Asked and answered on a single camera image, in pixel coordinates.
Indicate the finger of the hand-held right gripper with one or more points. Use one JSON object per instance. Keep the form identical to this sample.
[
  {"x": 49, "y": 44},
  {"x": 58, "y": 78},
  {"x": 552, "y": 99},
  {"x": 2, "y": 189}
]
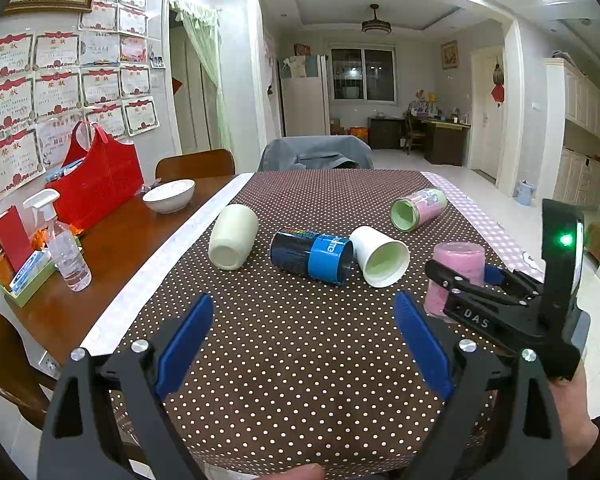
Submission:
[
  {"x": 491, "y": 274},
  {"x": 450, "y": 276}
]

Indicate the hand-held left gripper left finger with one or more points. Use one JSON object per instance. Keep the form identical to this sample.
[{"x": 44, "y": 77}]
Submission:
[{"x": 185, "y": 345}]

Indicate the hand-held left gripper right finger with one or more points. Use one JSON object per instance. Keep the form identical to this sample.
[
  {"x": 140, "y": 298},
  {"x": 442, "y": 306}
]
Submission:
[{"x": 422, "y": 345}]

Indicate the pink cup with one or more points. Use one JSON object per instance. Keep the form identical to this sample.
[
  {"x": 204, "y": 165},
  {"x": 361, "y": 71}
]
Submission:
[{"x": 457, "y": 265}]

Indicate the white cup with green inside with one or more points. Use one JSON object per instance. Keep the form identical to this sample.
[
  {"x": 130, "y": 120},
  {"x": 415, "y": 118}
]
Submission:
[{"x": 380, "y": 255}]

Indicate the green patterned cup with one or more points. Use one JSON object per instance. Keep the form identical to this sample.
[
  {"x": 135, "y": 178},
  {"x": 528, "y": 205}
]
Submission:
[{"x": 422, "y": 205}]

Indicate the cream cup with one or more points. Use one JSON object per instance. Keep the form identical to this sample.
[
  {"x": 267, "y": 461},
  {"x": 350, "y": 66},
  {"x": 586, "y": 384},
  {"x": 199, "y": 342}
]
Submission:
[{"x": 234, "y": 237}]

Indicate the dark blue labelled cup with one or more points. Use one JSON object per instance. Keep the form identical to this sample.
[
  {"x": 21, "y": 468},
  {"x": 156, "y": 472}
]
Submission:
[{"x": 300, "y": 255}]

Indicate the person's right hand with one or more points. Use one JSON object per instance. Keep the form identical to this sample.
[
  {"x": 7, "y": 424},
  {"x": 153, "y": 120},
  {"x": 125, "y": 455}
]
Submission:
[{"x": 577, "y": 425}]

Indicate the person's left hand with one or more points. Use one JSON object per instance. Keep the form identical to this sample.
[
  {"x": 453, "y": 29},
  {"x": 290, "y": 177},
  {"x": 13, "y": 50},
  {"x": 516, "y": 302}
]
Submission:
[{"x": 300, "y": 472}]

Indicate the small blue bin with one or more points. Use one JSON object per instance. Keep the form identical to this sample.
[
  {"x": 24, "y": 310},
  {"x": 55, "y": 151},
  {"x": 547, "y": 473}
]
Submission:
[{"x": 526, "y": 194}]

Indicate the brown polka dot tablecloth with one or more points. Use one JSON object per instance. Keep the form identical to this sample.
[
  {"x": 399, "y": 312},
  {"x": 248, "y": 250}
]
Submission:
[{"x": 280, "y": 340}]

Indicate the wooden table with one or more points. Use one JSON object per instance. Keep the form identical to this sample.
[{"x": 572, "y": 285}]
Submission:
[{"x": 115, "y": 245}]

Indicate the wooden desk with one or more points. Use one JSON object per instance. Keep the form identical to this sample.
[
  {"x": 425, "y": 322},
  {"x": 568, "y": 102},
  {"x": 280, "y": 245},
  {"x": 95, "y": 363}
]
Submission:
[{"x": 447, "y": 142}]

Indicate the clear spray bottle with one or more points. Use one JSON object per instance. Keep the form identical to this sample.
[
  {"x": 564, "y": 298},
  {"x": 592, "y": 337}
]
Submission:
[{"x": 70, "y": 260}]

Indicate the dark desk chair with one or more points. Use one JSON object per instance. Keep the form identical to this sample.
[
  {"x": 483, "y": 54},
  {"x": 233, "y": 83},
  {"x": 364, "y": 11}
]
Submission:
[{"x": 414, "y": 135}]

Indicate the white bowl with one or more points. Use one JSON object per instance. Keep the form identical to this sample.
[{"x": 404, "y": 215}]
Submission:
[{"x": 169, "y": 197}]

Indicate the white door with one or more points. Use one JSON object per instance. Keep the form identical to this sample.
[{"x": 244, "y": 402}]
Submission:
[{"x": 485, "y": 125}]

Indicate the dark low cabinet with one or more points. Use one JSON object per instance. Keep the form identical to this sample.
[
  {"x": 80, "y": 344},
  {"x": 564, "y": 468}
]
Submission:
[{"x": 386, "y": 134}]

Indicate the green tray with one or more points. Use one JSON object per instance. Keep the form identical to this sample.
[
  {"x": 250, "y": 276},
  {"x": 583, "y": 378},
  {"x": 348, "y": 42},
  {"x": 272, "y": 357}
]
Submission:
[{"x": 30, "y": 295}]

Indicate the orange box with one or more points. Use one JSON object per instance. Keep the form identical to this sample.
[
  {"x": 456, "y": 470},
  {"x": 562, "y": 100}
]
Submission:
[{"x": 359, "y": 134}]

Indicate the blue and white box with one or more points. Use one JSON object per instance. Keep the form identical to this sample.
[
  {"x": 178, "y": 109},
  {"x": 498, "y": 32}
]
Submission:
[{"x": 30, "y": 271}]

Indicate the wooden chair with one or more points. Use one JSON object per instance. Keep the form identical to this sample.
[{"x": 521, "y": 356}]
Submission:
[
  {"x": 195, "y": 164},
  {"x": 10, "y": 360}
]

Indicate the red bag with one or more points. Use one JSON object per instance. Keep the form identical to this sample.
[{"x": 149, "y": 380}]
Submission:
[{"x": 102, "y": 185}]

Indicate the grey covered sofa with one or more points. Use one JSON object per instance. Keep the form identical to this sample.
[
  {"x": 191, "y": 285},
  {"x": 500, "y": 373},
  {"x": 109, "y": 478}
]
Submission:
[{"x": 310, "y": 152}]

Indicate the red door ornament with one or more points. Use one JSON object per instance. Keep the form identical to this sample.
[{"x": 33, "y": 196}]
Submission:
[{"x": 498, "y": 85}]

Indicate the orange packet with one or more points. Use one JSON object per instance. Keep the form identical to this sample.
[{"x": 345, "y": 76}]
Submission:
[{"x": 1, "y": 267}]

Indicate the red box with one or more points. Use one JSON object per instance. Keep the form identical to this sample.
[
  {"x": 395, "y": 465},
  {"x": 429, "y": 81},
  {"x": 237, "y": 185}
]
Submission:
[{"x": 12, "y": 235}]

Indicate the window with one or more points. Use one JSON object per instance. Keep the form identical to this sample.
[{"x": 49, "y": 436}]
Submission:
[{"x": 362, "y": 75}]

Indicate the small framed picture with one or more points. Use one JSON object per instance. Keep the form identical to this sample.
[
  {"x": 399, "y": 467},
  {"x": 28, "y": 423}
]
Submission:
[{"x": 449, "y": 55}]

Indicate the white refrigerator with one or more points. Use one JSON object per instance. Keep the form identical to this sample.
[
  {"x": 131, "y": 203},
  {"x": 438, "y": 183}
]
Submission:
[{"x": 302, "y": 105}]

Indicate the ceiling fan lamp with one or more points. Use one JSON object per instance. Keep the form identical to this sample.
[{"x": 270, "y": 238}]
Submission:
[{"x": 376, "y": 22}]

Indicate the green curtain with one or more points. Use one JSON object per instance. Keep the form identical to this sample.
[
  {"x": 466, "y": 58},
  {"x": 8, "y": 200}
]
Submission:
[{"x": 212, "y": 60}]

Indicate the group of award certificates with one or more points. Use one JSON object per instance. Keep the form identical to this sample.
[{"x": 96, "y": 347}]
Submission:
[{"x": 55, "y": 85}]

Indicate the wall socket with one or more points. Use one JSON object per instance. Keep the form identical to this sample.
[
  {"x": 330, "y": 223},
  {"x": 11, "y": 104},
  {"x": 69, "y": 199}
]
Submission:
[{"x": 50, "y": 366}]

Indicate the white wall cabinet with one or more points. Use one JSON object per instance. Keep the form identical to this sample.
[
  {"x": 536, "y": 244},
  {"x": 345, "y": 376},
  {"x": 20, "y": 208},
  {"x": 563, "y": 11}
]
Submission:
[{"x": 577, "y": 135}]

